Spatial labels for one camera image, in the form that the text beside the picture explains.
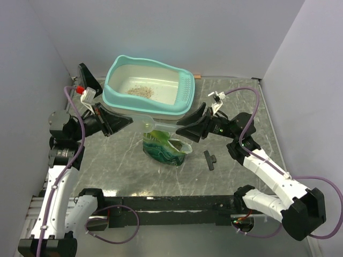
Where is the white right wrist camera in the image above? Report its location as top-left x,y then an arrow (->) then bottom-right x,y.
208,91 -> 226,115

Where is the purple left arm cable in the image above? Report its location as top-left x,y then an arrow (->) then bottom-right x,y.
36,85 -> 86,257

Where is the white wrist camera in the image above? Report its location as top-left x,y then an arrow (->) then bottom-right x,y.
76,86 -> 96,109
208,91 -> 226,115

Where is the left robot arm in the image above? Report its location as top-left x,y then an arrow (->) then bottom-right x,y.
18,103 -> 133,256

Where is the green litter bag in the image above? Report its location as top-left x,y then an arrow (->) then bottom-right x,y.
143,130 -> 193,166

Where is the black bag clip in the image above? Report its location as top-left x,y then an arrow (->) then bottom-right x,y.
204,150 -> 217,171

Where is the clear plastic scoop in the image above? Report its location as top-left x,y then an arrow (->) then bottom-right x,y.
129,115 -> 182,133

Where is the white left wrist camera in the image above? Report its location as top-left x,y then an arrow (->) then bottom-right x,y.
76,86 -> 96,109

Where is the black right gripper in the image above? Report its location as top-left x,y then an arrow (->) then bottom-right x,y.
176,102 -> 238,142

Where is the pile of beige litter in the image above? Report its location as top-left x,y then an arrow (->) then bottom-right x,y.
126,86 -> 154,99

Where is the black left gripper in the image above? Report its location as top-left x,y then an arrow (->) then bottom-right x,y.
71,102 -> 132,141

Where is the teal and white litter box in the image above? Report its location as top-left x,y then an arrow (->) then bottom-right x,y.
102,55 -> 195,120

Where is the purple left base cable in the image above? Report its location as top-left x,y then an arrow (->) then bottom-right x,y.
84,205 -> 140,245

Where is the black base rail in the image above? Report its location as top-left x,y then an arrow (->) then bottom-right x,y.
92,195 -> 249,228

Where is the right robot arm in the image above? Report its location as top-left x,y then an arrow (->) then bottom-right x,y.
176,103 -> 326,241

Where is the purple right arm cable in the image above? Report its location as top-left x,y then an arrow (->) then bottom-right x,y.
223,87 -> 343,238

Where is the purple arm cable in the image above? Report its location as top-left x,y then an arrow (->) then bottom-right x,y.
223,87 -> 343,238
36,85 -> 86,257

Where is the black triangular stand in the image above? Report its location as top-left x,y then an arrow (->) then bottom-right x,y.
78,63 -> 103,96

